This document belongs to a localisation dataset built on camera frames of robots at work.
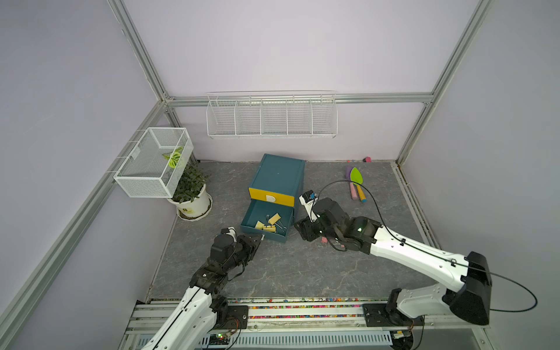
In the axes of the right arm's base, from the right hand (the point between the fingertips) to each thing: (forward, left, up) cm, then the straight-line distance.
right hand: (299, 220), depth 75 cm
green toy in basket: (+22, +47, +10) cm, 53 cm away
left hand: (-3, +13, -8) cm, 16 cm away
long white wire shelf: (+50, +12, +9) cm, 52 cm away
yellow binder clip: (+7, +9, -12) cm, 17 cm away
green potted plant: (+19, +44, -2) cm, 48 cm away
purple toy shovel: (+29, -28, -20) cm, 45 cm away
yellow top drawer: (+11, +10, -1) cm, 15 cm away
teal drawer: (+11, +17, -11) cm, 23 cm away
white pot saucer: (+13, +48, -21) cm, 54 cm away
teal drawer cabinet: (+14, +8, +1) cm, 16 cm away
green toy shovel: (+35, -32, -20) cm, 52 cm away
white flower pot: (+14, +45, -13) cm, 49 cm away
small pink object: (+51, -42, -21) cm, 70 cm away
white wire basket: (+20, +53, +8) cm, 57 cm away
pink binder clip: (-10, -7, +6) cm, 13 cm away
